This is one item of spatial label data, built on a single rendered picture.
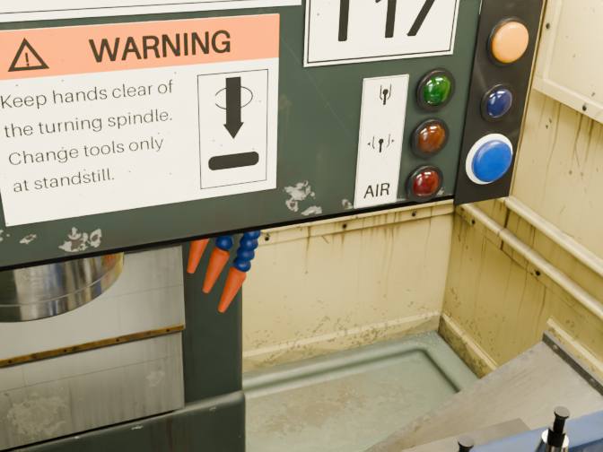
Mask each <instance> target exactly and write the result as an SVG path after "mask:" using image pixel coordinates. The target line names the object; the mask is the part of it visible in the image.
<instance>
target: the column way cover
mask: <svg viewBox="0 0 603 452"><path fill-rule="evenodd" d="M182 244H183V243H179V244H173V245H168V246H161V247H156V248H146V249H140V250H134V251H128V252H124V267H123V270H122V273H121V275H120V276H119V278H118V279H117V280H116V282H115V283H114V284H113V285H112V286H111V287H110V288H109V289H108V290H106V291H105V292H104V293H102V294H101V296H99V297H98V298H97V299H95V300H93V301H91V302H89V303H87V304H86V305H84V306H82V307H80V308H78V309H75V310H72V311H69V312H67V313H65V314H62V315H58V316H55V317H49V318H44V319H40V320H34V321H27V322H17V323H0V450H4V449H8V448H15V447H19V446H22V445H27V444H30V443H34V442H38V441H42V440H46V439H53V438H57V437H61V436H65V435H68V434H72V433H76V432H80V431H84V430H90V429H94V428H99V427H102V426H106V425H110V424H114V423H118V422H125V421H129V420H134V419H137V418H141V417H145V416H149V415H153V414H157V413H164V412H168V411H172V410H176V409H179V408H183V407H185V403H184V383H183V364H182V345H181V332H182V330H184V329H185V307H184V286H183V266H182V246H181V245H182Z"/></svg>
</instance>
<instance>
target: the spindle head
mask: <svg viewBox="0 0 603 452"><path fill-rule="evenodd" d="M480 5H481V0H459V9H458V16H457V23H456V29H455V37H454V44H453V51H452V54H447V55H436V56H416V57H406V58H395V59H385V60H374V61H364V62H353V63H343V64H333V65H314V66H303V49H304V23H305V0H301V4H295V5H278V6H263V7H248V8H232V9H216V10H201V11H185V12H169V13H139V14H124V15H108V16H93V17H77V18H61V19H46V20H30V21H15V22H0V30H28V29H43V28H57V27H72V26H87V25H102V24H116V23H130V22H159V21H174V20H188V19H203V18H218V17H232V16H247V15H261V14H277V13H278V14H279V48H278V92H277V135H276V178H275V188H270V189H264V190H258V191H251V192H245V193H238V194H231V195H225V196H213V197H207V198H200V199H194V200H187V201H181V202H175V203H168V204H157V205H150V206H144V207H137V208H131V209H125V210H118V211H112V212H105V213H94V214H87V215H81V216H75V217H68V218H62V219H55V220H49V221H43V222H31V223H24V224H18V225H12V226H6V222H5V216H4V206H3V200H2V195H1V189H0V272H6V271H12V270H17V269H23V268H28V267H34V266H40V265H50V264H55V263H62V262H67V261H73V260H78V259H84V258H90V257H96V256H106V255H112V254H117V253H123V252H128V251H134V250H140V249H146V248H156V247H161V246H168V245H173V244H179V243H184V242H189V241H196V240H201V239H211V238H218V237H223V236H229V235H234V234H240V233H246V232H252V231H257V230H267V229H273V228H279V227H284V226H290V225H296V224H302V223H307V222H317V221H324V220H329V219H335V218H340V217H346V216H352V215H357V214H363V213H373V212H379V211H385V210H390V209H396V208H402V207H408V206H413V205H419V204H429V203H435V202H440V201H446V200H451V199H454V193H455V186H456V180H457V174H458V167H459V155H460V148H461V142H462V135H463V129H464V123H465V116H466V110H467V104H468V91H469V85H470V78H471V72H472V65H473V59H474V53H475V46H476V35H477V28H478V21H479V12H480ZM436 68H442V69H445V70H447V71H449V72H450V73H451V74H452V75H453V76H454V79H455V82H456V89H455V92H454V95H453V97H452V99H451V101H450V102H449V103H448V104H447V105H446V106H445V107H444V108H442V109H439V110H436V111H429V110H426V109H424V108H422V107H421V106H420V105H419V104H418V102H417V99H416V88H417V85H418V83H419V81H420V80H421V78H422V77H423V76H424V75H425V74H426V73H428V72H429V71H431V70H433V69H436ZM406 74H408V75H409V76H408V86H407V95H406V111H405V120H404V129H403V138H402V146H401V155H400V164H399V173H398V190H397V199H396V202H394V203H388V204H377V205H372V206H365V207H360V208H354V195H355V182H356V171H357V158H358V146H359V134H360V122H361V109H362V97H363V79H368V78H377V77H387V76H396V75H406ZM430 117H437V118H439V119H441V120H443V121H444V122H445V123H446V124H447V126H448V128H449V130H450V136H449V140H448V142H447V144H446V146H445V147H444V149H443V150H442V151H441V152H440V153H439V154H437V155H435V156H433V157H431V158H422V157H420V156H418V155H417V154H415V153H414V151H413V149H412V147H411V136H412V133H413V132H414V130H415V128H416V127H417V126H418V125H419V124H420V123H421V122H422V121H424V120H425V119H427V118H430ZM423 164H433V165H435V166H437V167H438V168H439V169H440V170H441V172H442V175H443V183H442V186H441V190H440V191H439V193H438V194H437V195H436V196H435V197H434V198H432V199H431V200H429V201H426V202H422V203H420V202H416V201H414V200H412V199H411V198H410V197H409V196H408V194H407V192H406V182H407V179H408V177H409V175H410V174H411V173H412V171H413V170H415V169H416V168H417V167H419V166H421V165H423Z"/></svg>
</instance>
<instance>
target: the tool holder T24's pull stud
mask: <svg viewBox="0 0 603 452"><path fill-rule="evenodd" d="M554 415H555V421H554V422H551V423H550V424H549V427H548V431H547V435H546V438H547V439H548V441H550V442H551V443H553V444H556V445H560V444H563V443H564V439H565V435H566V432H567V428H566V427H565V425H564V424H565V420H566V419H568V418H569V417H570V411H569V410H568V409H567V408H565V407H563V406H557V407H556V408H555V409H554Z"/></svg>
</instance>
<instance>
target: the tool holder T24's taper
mask: <svg viewBox="0 0 603 452"><path fill-rule="evenodd" d="M546 435H547V430H546V431H544V432H543V434H542V436H541V438H540V440H539V442H538V444H537V447H536V449H535V451H534V452H568V445H569V440H568V438H567V437H566V436H565V439H564V443H563V444H560V445H556V444H553V443H551V442H550V441H548V439H547V438H546Z"/></svg>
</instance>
